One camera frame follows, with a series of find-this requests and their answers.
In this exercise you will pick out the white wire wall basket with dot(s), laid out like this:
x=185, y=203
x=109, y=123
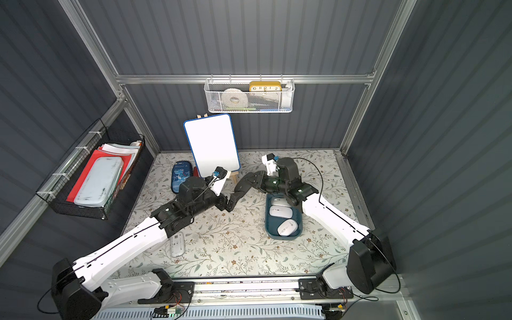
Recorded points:
x=259, y=102

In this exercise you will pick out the white board with blue frame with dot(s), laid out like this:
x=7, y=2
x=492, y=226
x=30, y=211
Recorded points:
x=210, y=144

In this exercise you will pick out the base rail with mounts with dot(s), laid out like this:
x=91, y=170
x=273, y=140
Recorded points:
x=284, y=297

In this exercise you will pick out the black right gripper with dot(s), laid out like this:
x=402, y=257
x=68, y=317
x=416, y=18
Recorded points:
x=261, y=180

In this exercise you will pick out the black wire side basket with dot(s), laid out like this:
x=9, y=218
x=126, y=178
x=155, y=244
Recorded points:
x=55, y=191

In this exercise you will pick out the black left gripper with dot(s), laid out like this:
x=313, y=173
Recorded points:
x=220, y=200

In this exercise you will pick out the white tape roll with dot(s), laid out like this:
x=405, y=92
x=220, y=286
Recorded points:
x=234, y=98

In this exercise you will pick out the grey white mouse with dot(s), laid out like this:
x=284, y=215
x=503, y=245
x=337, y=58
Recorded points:
x=278, y=201

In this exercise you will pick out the blue pencil case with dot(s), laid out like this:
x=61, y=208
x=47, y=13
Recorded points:
x=180, y=172

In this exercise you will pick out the teal storage box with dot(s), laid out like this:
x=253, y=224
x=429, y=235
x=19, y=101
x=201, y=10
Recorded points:
x=282, y=221

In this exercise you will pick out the white flat case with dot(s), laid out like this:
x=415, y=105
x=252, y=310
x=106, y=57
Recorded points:
x=100, y=182

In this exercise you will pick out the yellow clock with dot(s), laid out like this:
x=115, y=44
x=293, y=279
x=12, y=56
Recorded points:
x=265, y=86

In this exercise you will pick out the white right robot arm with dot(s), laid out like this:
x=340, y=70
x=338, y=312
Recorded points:
x=370, y=259

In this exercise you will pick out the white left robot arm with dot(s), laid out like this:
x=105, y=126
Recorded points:
x=83, y=288

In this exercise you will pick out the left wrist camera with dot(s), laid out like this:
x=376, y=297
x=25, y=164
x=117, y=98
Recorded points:
x=220, y=176

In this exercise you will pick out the red folder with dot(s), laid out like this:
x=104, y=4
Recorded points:
x=103, y=151

